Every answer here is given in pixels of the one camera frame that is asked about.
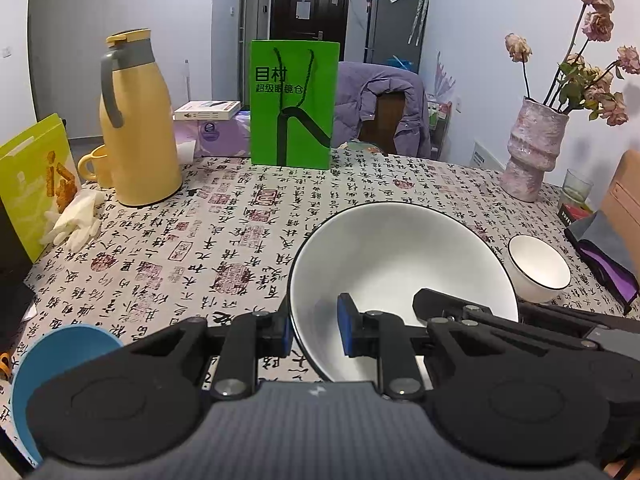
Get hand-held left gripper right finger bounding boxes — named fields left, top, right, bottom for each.
left=336, top=293, right=531, bottom=401

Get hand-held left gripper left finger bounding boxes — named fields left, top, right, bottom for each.
left=127, top=305, right=293, bottom=401

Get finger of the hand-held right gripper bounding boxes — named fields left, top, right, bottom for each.
left=412, top=287, right=521, bottom=328

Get white bowl with black rim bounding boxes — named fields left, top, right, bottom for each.
left=289, top=202, right=520, bottom=383
left=507, top=234, right=572, bottom=303

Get blue bowl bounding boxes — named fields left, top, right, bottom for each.
left=11, top=324, right=123, bottom=466

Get black and purple case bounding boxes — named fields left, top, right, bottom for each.
left=575, top=240, right=640, bottom=316

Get grey cloth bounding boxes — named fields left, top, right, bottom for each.
left=564, top=212, right=640, bottom=281

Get white board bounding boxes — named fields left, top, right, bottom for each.
left=471, top=140, right=506, bottom=171

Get small dark box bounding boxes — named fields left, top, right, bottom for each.
left=558, top=202, right=598, bottom=224

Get tan cardboard box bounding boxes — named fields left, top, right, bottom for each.
left=600, top=150, right=640, bottom=256

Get clear drinking glass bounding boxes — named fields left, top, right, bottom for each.
left=561, top=168, right=594, bottom=207

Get pink ceramic vase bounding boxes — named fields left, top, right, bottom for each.
left=500, top=96, right=571, bottom=203

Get patterned seat cushion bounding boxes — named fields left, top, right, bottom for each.
left=345, top=141, right=388, bottom=156

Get cluttered side shelf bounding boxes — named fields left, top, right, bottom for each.
left=426, top=101, right=451, bottom=133

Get wooden chair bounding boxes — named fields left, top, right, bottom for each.
left=359, top=92, right=406, bottom=156

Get purple tissue pack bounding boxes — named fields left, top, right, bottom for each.
left=172, top=110, right=253, bottom=158

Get green paper bag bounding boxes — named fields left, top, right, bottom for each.
left=250, top=40, right=341, bottom=171

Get purple padded jacket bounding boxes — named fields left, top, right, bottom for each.
left=332, top=61, right=432, bottom=161

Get white rubber gloves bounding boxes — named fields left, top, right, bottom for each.
left=44, top=191, right=105, bottom=252

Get white flat box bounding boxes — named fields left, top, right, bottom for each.
left=173, top=101, right=242, bottom=122

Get yellow thermos jug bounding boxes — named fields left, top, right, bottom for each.
left=99, top=29, right=182, bottom=207

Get yellow mug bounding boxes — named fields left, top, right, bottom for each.
left=77, top=145, right=115, bottom=189

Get grey refrigerator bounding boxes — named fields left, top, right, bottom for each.
left=364, top=0, right=428, bottom=68

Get white folded umbrella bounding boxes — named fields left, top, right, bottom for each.
left=407, top=0, right=431, bottom=46

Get yellow-green snack box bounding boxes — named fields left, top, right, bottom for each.
left=0, top=112, right=82, bottom=263

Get dried pink flowers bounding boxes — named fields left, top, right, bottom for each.
left=505, top=0, right=640, bottom=127

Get dark entrance door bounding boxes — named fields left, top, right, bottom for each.
left=270, top=0, right=351, bottom=63

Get grey interior door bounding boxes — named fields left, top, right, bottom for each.
left=240, top=0, right=262, bottom=46

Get purple wall decal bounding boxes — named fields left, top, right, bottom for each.
left=432, top=51, right=457, bottom=106

